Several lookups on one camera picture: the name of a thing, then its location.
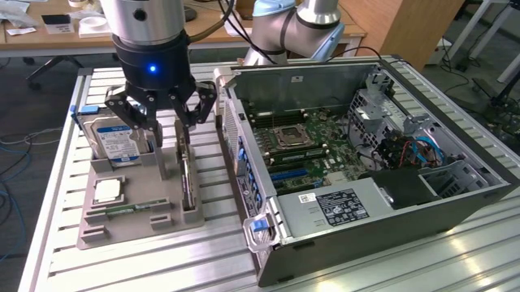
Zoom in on wooden cabinet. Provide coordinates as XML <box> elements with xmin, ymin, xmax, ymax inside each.
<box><xmin>336</xmin><ymin>0</ymin><xmax>466</xmax><ymax>71</ymax></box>

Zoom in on silver drive cage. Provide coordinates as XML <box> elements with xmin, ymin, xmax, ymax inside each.
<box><xmin>347</xmin><ymin>71</ymin><xmax>408</xmax><ymax>137</ymax></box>

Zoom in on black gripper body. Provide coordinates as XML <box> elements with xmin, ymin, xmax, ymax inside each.
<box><xmin>110</xmin><ymin>32</ymin><xmax>196</xmax><ymax>92</ymax></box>

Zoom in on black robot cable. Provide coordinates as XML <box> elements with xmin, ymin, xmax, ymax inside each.
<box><xmin>216</xmin><ymin>0</ymin><xmax>284</xmax><ymax>66</ymax></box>

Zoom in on hard disk with blue rails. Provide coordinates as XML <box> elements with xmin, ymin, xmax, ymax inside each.
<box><xmin>69</xmin><ymin>103</ymin><xmax>153</xmax><ymax>167</ymax></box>

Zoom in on blue expansion slot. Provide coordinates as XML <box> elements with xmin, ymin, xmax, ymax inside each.
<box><xmin>269</xmin><ymin>168</ymin><xmax>310</xmax><ymax>183</ymax></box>

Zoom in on grey parts rack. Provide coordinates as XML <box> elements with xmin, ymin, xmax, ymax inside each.
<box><xmin>76</xmin><ymin>117</ymin><xmax>205</xmax><ymax>251</ymax></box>

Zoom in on green motherboard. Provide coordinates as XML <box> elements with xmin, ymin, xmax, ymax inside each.
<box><xmin>243</xmin><ymin>105</ymin><xmax>376</xmax><ymax>197</ymax></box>

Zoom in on black stand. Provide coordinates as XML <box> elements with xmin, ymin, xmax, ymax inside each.
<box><xmin>470</xmin><ymin>54</ymin><xmax>520</xmax><ymax>134</ymax></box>

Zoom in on black chair base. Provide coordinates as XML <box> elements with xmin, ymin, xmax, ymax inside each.
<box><xmin>21</xmin><ymin>54</ymin><xmax>122</xmax><ymax>91</ymax></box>

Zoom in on clear plastic bag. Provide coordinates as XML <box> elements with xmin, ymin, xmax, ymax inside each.
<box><xmin>0</xmin><ymin>0</ymin><xmax>40</xmax><ymax>27</ymax></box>

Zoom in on silver chipset heat sink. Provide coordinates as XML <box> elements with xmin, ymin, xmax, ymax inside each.
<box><xmin>326</xmin><ymin>172</ymin><xmax>351</xmax><ymax>186</ymax></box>

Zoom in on graphics card with black cooler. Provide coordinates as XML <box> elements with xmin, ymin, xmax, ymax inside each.
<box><xmin>177</xmin><ymin>133</ymin><xmax>197</xmax><ymax>212</ymax></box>

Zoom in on blue disk wire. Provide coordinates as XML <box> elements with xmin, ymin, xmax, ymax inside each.
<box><xmin>404</xmin><ymin>136</ymin><xmax>443</xmax><ymax>168</ymax></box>

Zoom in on metal CPU socket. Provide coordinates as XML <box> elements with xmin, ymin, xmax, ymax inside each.
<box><xmin>272</xmin><ymin>125</ymin><xmax>310</xmax><ymax>149</ymax></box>

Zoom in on wooden desk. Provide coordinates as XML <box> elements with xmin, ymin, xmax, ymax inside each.
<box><xmin>0</xmin><ymin>0</ymin><xmax>368</xmax><ymax>58</ymax></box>

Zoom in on black and white box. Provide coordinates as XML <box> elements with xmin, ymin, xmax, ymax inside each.
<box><xmin>40</xmin><ymin>14</ymin><xmax>76</xmax><ymax>34</ymax></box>

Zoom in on white table frame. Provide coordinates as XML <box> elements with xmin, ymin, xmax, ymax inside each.
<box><xmin>443</xmin><ymin>0</ymin><xmax>520</xmax><ymax>83</ymax></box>

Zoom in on silver CPU chip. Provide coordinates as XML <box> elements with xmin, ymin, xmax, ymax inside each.
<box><xmin>92</xmin><ymin>179</ymin><xmax>122</xmax><ymax>203</ymax></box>

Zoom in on round black lamp base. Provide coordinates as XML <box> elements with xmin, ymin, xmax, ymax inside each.
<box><xmin>181</xmin><ymin>4</ymin><xmax>199</xmax><ymax>23</ymax></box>

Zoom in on grey power supply unit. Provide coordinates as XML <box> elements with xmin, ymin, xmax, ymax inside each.
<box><xmin>265</xmin><ymin>178</ymin><xmax>396</xmax><ymax>238</ymax></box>

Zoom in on grey disk bay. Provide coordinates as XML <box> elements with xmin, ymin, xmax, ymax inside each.
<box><xmin>417</xmin><ymin>159</ymin><xmax>490</xmax><ymax>198</ymax></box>

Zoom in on black open PC case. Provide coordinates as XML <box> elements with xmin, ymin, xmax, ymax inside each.
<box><xmin>212</xmin><ymin>59</ymin><xmax>511</xmax><ymax>288</ymax></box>

